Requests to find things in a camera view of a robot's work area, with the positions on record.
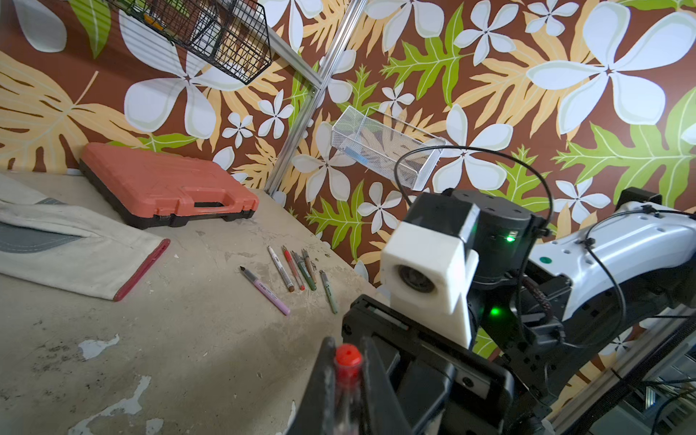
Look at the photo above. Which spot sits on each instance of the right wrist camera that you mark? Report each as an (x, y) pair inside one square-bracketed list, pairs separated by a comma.
[(429, 263)]

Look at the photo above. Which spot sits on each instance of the brown pen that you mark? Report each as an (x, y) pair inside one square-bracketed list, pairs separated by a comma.
[(309, 266)]

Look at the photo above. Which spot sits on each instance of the light green pen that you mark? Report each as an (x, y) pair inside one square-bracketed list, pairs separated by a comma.
[(329, 293)]

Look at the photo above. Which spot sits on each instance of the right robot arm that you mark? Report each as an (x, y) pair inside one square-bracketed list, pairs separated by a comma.
[(488, 319)]

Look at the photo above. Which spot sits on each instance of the dark green pen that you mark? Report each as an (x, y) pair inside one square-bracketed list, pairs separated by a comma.
[(304, 271)]

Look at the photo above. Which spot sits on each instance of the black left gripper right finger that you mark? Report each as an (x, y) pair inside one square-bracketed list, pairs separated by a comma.
[(381, 411)]

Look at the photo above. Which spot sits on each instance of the red gel pen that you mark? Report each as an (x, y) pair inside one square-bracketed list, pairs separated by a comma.
[(348, 415), (293, 267)]

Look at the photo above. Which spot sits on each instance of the pink pen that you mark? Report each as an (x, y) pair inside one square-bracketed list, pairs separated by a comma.
[(265, 290)]

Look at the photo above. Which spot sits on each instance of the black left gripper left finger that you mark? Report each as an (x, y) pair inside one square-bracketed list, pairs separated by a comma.
[(316, 413)]

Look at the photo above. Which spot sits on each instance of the white marker pen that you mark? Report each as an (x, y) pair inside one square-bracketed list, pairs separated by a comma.
[(287, 280)]

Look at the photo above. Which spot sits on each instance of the white wire basket right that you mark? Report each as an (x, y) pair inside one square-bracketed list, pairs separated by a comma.
[(388, 146)]

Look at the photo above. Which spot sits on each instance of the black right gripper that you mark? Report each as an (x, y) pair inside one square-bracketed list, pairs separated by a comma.
[(433, 385)]

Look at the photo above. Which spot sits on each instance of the beige work glove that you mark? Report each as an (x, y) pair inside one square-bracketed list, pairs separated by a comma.
[(51, 243)]

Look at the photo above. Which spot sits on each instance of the black wire basket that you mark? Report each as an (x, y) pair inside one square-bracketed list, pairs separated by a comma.
[(232, 36)]

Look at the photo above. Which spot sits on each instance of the aluminium frame post right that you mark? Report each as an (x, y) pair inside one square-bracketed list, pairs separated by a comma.
[(317, 83)]

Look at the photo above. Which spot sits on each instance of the red plastic tool case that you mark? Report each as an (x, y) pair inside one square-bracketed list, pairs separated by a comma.
[(150, 189)]

